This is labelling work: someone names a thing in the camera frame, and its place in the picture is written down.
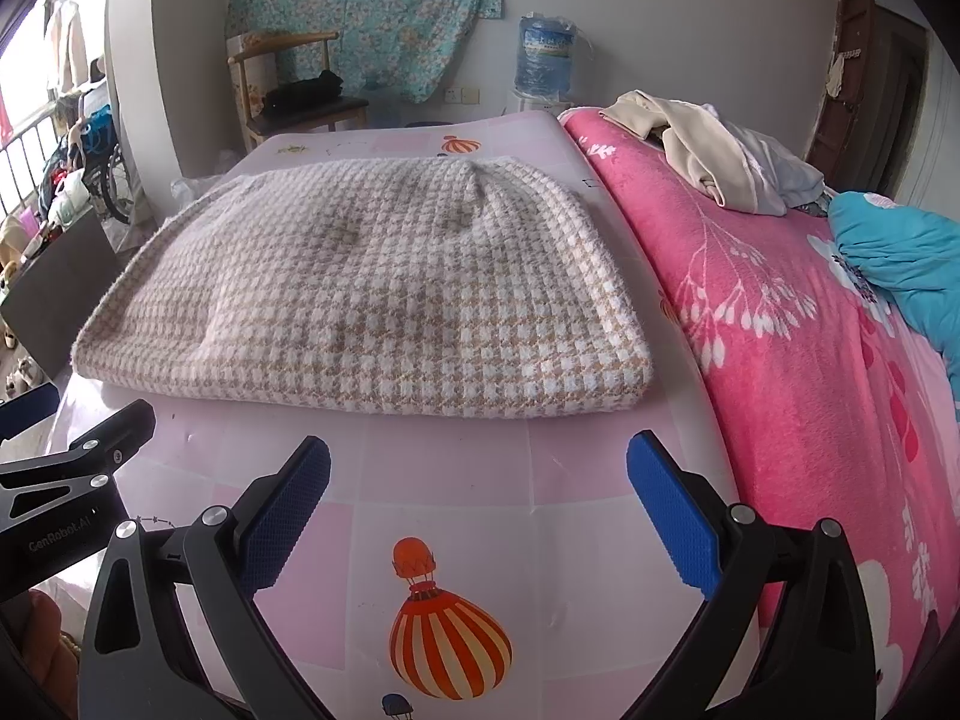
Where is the beige white houndstooth coat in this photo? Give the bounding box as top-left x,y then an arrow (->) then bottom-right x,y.
71,158 -> 654,419

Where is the person left hand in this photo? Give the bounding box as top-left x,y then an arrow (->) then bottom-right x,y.
21,590 -> 80,718

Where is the dark grey board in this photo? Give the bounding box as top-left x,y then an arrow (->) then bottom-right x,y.
2,211 -> 121,379

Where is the pink floral fleece blanket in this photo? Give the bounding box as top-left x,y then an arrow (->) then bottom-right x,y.
562,109 -> 958,710

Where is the bicycle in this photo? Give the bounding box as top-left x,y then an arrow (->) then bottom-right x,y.
68,104 -> 133,224

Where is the white plastic bag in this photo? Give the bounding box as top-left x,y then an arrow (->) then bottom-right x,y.
171,149 -> 241,208

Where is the pink balloon print mattress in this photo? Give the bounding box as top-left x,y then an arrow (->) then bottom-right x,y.
44,107 -> 760,720

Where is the teal garment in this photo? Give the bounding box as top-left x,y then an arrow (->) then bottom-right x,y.
828,192 -> 960,401

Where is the wooden chair black seat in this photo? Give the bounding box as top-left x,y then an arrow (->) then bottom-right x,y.
226,31 -> 370,151

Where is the black garment on chair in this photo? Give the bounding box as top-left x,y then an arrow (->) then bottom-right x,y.
262,70 -> 343,119

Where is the light grey garment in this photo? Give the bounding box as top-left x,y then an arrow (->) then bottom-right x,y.
703,104 -> 827,216

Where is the dark brown wooden door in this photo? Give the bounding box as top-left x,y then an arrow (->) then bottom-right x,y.
805,0 -> 929,195

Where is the beige garment pile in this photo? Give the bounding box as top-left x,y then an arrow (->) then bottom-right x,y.
601,89 -> 786,216

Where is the teal floral hanging cloth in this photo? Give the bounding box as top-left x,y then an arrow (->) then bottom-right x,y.
226,0 -> 505,104

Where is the white water dispenser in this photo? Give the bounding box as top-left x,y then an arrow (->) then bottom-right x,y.
512,89 -> 571,117

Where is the blue water jug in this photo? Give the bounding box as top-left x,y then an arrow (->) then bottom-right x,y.
514,13 -> 578,101

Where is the white wall socket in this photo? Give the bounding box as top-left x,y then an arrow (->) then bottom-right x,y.
444,86 -> 480,106

